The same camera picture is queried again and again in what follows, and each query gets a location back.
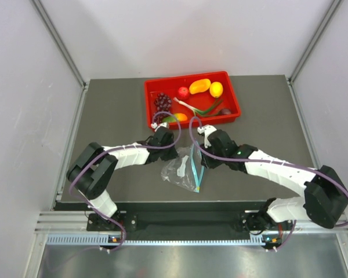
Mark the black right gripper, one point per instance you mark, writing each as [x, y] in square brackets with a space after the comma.
[209, 164]

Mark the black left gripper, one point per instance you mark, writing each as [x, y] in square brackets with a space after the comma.
[172, 154]

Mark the clear zip top bag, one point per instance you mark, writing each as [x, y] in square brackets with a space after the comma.
[185, 171]

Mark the yellow fake lemon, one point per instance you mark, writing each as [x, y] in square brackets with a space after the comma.
[216, 89]

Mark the yellow fake corn cob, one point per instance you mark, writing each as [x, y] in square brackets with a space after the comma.
[199, 86]

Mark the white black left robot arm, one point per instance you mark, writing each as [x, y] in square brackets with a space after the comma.
[92, 170]

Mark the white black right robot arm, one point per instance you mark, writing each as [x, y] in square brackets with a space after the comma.
[321, 195]

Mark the yellow green fake mango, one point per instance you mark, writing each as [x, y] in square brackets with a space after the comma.
[175, 117]

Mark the green fake scallion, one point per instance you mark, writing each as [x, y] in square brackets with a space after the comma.
[199, 112]

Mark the dark red fake grapes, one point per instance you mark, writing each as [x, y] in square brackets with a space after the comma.
[162, 103]

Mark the red fake strawberry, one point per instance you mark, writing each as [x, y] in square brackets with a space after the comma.
[183, 93]

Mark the red plastic tray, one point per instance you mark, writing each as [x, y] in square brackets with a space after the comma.
[170, 86]

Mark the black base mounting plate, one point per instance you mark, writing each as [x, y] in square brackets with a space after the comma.
[134, 221]

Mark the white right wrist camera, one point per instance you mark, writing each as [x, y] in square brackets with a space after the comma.
[206, 131]

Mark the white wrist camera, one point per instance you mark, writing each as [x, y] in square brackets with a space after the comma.
[206, 131]
[155, 126]

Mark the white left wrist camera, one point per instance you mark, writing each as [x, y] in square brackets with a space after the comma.
[155, 126]

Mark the grey slotted cable duct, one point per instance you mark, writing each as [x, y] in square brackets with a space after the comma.
[110, 240]

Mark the left aluminium frame post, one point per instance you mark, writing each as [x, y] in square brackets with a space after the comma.
[61, 46]

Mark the aluminium frame post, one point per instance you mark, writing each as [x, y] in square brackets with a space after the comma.
[313, 42]
[61, 46]

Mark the right aluminium frame post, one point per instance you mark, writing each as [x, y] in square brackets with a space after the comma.
[313, 42]

